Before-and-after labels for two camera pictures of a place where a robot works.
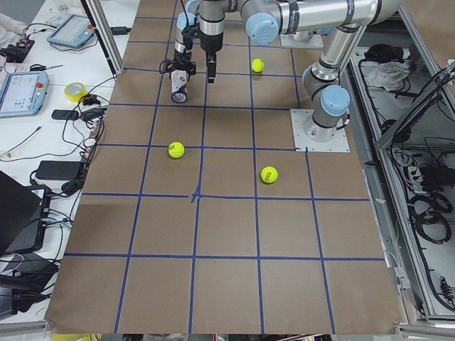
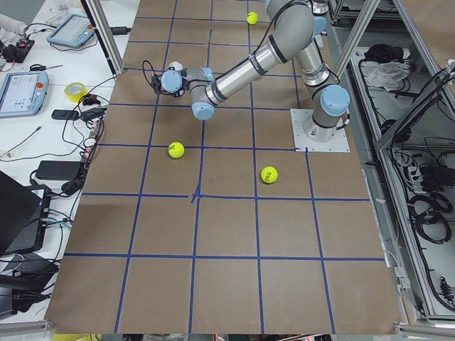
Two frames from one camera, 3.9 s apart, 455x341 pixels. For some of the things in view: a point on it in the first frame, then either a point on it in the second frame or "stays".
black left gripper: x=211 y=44 to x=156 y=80
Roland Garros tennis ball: x=269 y=174 stays
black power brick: x=58 y=170 stays
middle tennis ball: x=175 y=150 stays
